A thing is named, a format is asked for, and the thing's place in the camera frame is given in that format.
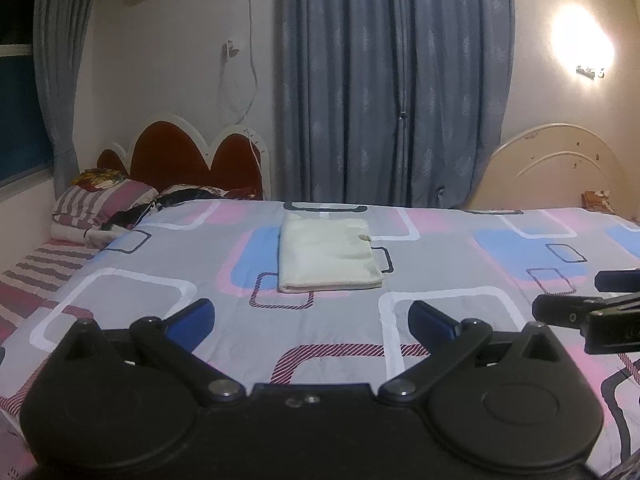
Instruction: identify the black cloth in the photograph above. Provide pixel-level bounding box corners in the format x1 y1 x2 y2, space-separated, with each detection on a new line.
106 194 167 232

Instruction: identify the dark window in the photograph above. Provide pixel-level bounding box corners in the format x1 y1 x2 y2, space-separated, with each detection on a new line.
0 0 56 189

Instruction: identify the red and white headboard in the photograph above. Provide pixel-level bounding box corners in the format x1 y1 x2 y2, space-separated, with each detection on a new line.
96 113 272 202

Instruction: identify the red white striped sheet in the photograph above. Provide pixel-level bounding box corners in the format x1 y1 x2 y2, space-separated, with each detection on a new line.
0 239 97 421

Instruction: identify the cream wooden headboard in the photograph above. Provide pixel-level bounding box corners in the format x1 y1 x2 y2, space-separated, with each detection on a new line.
467 122 633 212

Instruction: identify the orange patterned pillow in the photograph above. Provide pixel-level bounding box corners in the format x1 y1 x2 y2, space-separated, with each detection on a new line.
580 190 619 214

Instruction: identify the plain blue-grey curtain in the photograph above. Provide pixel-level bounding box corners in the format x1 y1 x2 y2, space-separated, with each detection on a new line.
32 0 99 197

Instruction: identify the white towel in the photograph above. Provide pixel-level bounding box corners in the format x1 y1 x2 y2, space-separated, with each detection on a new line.
277 217 385 295

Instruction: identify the yellow red floral pillow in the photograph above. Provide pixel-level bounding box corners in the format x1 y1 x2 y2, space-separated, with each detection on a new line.
70 168 130 192

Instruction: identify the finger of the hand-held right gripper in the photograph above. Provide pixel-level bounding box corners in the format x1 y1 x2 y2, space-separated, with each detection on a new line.
594 269 640 293
531 292 640 356

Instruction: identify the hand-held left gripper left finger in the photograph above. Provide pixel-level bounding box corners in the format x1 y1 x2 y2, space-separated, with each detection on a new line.
55 298 247 407

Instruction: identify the blue-grey patterned curtain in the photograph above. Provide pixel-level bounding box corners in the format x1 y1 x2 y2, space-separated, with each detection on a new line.
274 0 516 211

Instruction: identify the white folded cloth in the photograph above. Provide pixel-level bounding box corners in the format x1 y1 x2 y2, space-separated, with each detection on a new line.
50 222 108 247

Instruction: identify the grey pink blue patterned bedsheet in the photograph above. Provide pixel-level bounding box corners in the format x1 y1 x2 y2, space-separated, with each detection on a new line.
0 199 640 480

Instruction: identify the pink striped pillow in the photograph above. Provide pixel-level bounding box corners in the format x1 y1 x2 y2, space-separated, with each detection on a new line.
52 179 160 231

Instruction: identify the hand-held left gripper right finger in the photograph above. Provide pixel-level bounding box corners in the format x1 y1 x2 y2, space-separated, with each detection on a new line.
379 300 569 407

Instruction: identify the white plug with cable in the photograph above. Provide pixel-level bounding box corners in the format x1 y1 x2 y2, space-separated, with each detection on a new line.
220 0 266 166

